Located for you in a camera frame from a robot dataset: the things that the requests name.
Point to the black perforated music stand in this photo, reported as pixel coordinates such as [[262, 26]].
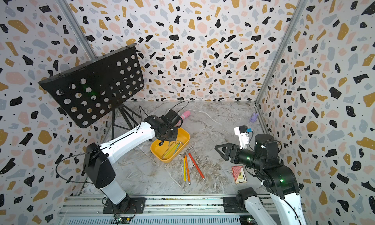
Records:
[[88, 92]]

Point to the yellow plastic storage box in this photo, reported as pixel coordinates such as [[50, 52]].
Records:
[[158, 151]]

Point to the red hex key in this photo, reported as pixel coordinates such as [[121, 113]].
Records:
[[195, 164]]

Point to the red pink card box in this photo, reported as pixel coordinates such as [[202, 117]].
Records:
[[239, 174]]

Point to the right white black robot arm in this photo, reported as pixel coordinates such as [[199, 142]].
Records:
[[278, 179]]

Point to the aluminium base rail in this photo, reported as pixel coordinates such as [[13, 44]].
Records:
[[196, 209]]

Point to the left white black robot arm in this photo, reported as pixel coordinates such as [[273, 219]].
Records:
[[99, 160]]

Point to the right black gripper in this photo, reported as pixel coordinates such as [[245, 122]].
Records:
[[231, 148]]

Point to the pink cylindrical flashlight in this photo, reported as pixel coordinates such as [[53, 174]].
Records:
[[183, 116]]

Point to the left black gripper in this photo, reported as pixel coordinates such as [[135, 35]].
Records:
[[176, 131]]

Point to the orange hex key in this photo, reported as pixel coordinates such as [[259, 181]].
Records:
[[187, 175]]

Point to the small purple toy figure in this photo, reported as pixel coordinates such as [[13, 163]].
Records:
[[254, 117]]

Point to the yellow hex key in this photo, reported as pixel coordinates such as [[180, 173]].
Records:
[[184, 168]]

